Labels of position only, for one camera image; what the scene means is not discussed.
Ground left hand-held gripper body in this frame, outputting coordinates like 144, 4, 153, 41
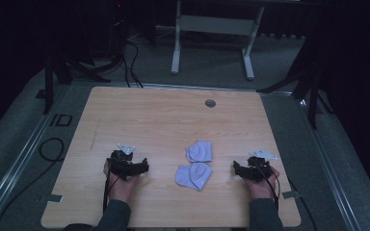
108, 142, 143, 181

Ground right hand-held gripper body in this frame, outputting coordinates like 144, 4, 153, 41
244, 148, 279, 183

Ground light purple sock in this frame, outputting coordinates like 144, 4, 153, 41
185, 140, 213, 164
188, 162, 213, 193
173, 165, 197, 189

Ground person's right hand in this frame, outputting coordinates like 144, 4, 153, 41
244, 166, 281, 201

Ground person's left hand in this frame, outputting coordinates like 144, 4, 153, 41
102, 158, 140, 204

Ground grey tape piece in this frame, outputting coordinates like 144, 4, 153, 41
281, 190, 303, 200
45, 193, 65, 204

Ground black metal stand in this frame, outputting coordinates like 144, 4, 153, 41
255, 41, 335, 130
35, 47, 124, 116

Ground right hand-held gripper cable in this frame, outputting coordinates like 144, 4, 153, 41
253, 162, 282, 214

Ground hand-held gripper cable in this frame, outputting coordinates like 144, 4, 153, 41
102, 171, 121, 214
253, 162, 282, 214

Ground left hand-held gripper cable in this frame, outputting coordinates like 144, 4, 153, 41
102, 171, 121, 214

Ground black floor cable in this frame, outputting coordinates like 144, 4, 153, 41
0, 137, 66, 231
285, 175, 320, 231

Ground aluminium floor rail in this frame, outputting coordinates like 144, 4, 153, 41
297, 97, 364, 231
0, 86, 70, 231

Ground black hanging cables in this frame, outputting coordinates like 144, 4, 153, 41
120, 35, 145, 89

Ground white desk frame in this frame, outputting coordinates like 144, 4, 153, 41
170, 0, 266, 81

